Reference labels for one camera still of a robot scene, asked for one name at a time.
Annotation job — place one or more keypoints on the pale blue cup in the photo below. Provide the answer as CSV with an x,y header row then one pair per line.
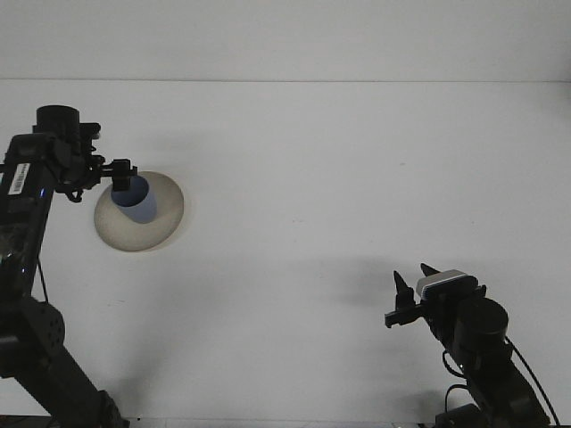
x,y
142,209

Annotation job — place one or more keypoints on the pale round plate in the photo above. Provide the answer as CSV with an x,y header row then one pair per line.
x,y
134,234

